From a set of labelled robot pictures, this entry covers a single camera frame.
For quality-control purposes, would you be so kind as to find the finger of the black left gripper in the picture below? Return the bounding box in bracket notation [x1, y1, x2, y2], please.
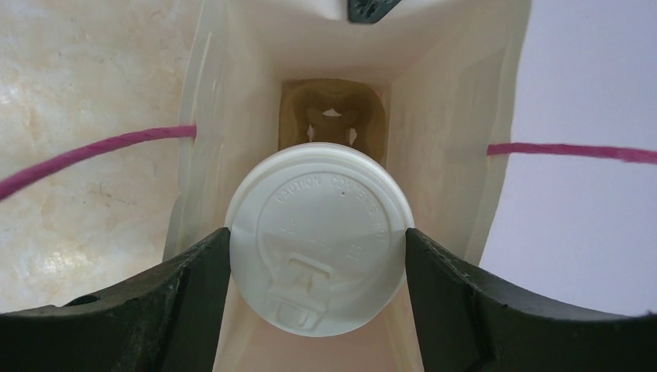
[346, 0, 401, 24]

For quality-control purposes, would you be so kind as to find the pink paper gift bag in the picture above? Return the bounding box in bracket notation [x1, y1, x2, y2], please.
[0, 0, 657, 372]

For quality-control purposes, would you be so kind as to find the white plastic cup lid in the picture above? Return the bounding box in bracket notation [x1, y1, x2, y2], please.
[225, 143, 414, 337]

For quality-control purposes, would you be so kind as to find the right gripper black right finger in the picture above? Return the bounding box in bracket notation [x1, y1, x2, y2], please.
[405, 229, 656, 371]

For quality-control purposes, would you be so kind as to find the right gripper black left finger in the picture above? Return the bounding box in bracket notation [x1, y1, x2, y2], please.
[1, 228, 231, 371]

